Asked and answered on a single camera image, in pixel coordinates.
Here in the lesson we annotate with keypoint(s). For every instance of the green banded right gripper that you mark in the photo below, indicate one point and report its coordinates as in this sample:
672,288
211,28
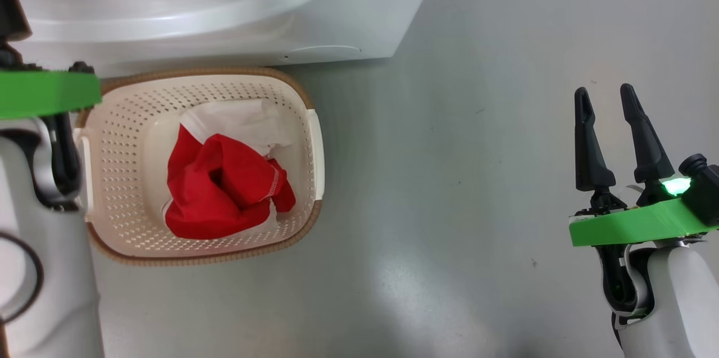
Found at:
629,226

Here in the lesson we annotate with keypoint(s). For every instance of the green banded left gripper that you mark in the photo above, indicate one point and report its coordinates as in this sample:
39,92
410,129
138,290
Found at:
45,91

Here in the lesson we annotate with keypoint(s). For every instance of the white garment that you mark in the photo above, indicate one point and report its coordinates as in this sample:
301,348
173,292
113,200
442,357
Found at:
241,122

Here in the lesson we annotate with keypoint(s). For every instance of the red garment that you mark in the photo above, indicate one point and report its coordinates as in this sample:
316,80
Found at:
224,189

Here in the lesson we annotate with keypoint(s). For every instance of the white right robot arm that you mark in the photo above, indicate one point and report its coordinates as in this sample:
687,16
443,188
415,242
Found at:
679,302

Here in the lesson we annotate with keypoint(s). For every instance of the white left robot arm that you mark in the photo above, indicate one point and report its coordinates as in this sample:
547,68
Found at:
56,279

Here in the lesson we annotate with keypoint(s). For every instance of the cream perforated laundry basket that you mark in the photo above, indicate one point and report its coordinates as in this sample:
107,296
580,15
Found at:
123,122

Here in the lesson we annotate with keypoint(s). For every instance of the white washing machine body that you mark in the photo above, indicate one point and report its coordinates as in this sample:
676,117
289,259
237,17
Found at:
253,15

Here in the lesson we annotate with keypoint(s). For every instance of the round filter cover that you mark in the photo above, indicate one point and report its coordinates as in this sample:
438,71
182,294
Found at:
326,52

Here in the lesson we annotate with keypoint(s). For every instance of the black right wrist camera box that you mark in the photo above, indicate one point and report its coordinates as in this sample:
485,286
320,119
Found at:
705,189

